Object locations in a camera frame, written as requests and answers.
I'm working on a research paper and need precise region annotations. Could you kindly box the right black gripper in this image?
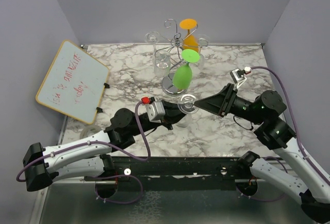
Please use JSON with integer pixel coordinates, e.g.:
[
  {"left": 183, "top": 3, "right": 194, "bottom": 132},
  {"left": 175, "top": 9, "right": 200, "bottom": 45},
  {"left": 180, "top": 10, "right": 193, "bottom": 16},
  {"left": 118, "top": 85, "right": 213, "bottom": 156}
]
[{"left": 194, "top": 82, "right": 265, "bottom": 125}]

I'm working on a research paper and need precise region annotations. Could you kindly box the clear glass tumbler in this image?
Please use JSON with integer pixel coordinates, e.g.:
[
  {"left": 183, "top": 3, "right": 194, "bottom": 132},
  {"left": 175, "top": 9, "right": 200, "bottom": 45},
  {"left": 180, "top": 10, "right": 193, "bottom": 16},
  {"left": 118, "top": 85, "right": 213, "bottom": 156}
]
[{"left": 176, "top": 94, "right": 198, "bottom": 128}]

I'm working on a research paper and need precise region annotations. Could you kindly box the green plastic wine glass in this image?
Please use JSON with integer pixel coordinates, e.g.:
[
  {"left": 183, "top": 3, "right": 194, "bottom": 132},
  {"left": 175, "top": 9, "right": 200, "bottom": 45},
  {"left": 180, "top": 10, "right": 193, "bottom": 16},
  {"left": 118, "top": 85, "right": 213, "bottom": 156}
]
[{"left": 172, "top": 49, "right": 200, "bottom": 90}]

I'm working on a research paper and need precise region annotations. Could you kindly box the clear wine glass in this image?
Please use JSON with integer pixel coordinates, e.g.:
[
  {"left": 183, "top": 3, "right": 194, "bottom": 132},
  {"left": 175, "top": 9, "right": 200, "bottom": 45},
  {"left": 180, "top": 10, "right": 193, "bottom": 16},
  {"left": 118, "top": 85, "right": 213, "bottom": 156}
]
[
  {"left": 154, "top": 50, "right": 171, "bottom": 78},
  {"left": 144, "top": 31, "right": 160, "bottom": 66},
  {"left": 196, "top": 35, "right": 210, "bottom": 71}
]

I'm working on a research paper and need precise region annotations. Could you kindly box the orange plastic wine glass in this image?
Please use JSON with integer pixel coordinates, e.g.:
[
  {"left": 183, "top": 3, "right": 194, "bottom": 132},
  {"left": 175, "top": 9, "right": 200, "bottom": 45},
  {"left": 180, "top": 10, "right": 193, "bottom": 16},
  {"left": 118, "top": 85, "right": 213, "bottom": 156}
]
[{"left": 179, "top": 19, "right": 200, "bottom": 53}]

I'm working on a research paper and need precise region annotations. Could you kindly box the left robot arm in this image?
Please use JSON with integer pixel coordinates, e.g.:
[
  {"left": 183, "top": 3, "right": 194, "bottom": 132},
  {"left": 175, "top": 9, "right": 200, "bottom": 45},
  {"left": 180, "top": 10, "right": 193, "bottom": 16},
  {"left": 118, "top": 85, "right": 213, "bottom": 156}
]
[{"left": 16, "top": 99, "right": 186, "bottom": 192}]

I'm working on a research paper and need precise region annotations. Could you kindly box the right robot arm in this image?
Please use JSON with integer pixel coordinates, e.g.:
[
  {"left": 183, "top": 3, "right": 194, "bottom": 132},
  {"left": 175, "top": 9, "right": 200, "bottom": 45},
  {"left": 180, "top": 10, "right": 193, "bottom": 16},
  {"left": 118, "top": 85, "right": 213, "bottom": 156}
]
[{"left": 194, "top": 83, "right": 329, "bottom": 223}]

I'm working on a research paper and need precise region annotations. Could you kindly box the chrome wine glass rack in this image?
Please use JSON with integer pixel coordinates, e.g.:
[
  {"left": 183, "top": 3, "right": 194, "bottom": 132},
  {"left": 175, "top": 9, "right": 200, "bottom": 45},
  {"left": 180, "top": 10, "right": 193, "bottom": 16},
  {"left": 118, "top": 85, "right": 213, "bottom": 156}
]
[{"left": 156, "top": 19, "right": 199, "bottom": 96}]

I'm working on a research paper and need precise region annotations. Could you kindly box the clear tape roll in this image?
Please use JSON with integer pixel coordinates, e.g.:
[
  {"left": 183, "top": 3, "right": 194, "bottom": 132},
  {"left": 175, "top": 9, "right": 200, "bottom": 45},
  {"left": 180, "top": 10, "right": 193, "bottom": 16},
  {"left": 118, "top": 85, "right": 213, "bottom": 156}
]
[{"left": 79, "top": 125, "right": 102, "bottom": 139}]

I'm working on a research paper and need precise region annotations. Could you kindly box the small whiteboard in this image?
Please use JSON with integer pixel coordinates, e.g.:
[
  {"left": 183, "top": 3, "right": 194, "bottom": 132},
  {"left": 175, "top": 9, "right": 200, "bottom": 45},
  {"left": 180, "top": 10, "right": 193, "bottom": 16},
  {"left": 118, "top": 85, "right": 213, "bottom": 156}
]
[{"left": 36, "top": 40, "right": 109, "bottom": 124}]

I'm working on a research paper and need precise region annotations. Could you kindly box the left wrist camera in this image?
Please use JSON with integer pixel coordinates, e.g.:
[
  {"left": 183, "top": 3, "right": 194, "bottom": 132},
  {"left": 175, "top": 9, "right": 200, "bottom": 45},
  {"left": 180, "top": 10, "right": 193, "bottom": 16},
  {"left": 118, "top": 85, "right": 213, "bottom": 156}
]
[{"left": 141, "top": 97, "right": 165, "bottom": 123}]

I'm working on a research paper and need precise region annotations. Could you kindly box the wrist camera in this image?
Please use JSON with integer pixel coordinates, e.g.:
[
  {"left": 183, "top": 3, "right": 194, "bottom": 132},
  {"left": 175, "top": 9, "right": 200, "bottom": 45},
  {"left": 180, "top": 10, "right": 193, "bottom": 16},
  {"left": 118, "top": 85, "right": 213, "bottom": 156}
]
[
  {"left": 141, "top": 97, "right": 165, "bottom": 123},
  {"left": 230, "top": 66, "right": 252, "bottom": 89}
]

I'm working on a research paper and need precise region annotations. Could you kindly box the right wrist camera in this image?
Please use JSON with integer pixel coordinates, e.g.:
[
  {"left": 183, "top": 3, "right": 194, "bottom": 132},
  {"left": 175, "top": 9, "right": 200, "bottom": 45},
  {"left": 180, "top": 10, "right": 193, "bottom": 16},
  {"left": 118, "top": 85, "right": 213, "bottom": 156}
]
[{"left": 230, "top": 66, "right": 252, "bottom": 89}]

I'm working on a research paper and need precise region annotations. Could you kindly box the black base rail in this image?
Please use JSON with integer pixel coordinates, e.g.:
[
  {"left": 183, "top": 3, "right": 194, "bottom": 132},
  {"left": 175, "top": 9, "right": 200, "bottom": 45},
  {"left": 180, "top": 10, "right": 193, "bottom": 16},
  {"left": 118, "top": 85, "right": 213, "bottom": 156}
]
[{"left": 74, "top": 156, "right": 258, "bottom": 191}]

